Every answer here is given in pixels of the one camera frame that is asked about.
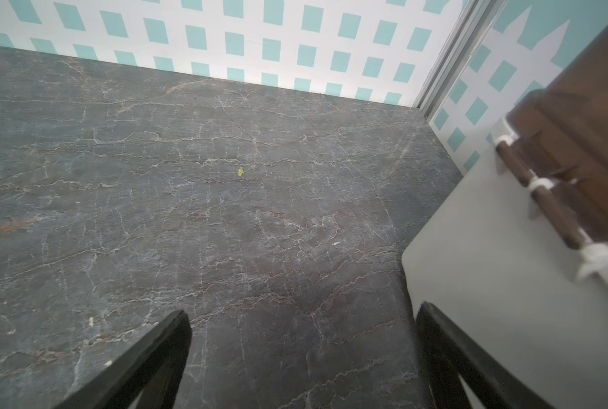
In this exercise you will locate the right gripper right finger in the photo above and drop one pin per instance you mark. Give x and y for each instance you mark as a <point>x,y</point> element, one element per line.
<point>456,363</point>

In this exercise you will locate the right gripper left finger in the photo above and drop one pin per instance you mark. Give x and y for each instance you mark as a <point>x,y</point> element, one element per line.
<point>147,375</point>

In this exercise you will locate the brown lidded storage box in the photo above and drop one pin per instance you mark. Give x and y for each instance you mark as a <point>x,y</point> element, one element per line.
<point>517,256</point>

